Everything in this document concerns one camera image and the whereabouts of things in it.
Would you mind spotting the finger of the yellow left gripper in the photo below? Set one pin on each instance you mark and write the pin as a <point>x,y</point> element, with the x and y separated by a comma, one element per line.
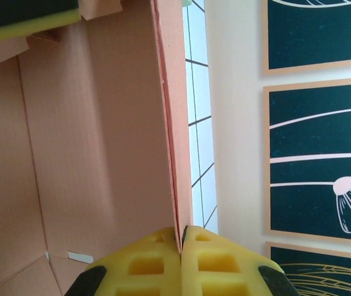
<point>14,15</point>

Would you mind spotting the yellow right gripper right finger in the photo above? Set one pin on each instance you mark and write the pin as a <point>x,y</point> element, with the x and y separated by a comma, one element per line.
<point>218,268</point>

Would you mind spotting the pink paper box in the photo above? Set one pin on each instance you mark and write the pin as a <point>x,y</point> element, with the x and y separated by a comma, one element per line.
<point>85,138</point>

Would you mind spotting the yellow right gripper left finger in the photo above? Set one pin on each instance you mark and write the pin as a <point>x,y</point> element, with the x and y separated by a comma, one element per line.
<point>144,268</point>

